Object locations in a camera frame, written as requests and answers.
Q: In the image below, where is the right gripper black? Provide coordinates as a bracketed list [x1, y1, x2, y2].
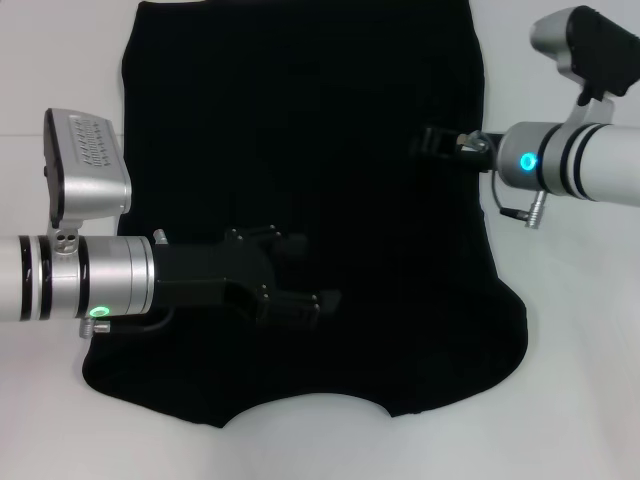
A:
[408, 124, 507, 175]

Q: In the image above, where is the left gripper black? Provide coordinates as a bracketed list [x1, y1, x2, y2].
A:
[151, 224, 344, 330]

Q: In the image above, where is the black shirt with FREE print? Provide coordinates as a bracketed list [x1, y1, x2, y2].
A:
[80, 0, 530, 431]

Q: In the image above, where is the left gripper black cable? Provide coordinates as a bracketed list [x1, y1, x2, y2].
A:
[78, 305, 177, 340]

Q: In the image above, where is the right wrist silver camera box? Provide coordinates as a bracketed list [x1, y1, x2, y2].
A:
[528, 4, 640, 100]

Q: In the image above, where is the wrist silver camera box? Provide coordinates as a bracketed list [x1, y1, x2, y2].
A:
[43, 106, 133, 227]
[528, 4, 640, 100]

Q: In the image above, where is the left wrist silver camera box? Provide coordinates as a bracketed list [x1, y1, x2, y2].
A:
[43, 106, 133, 227]

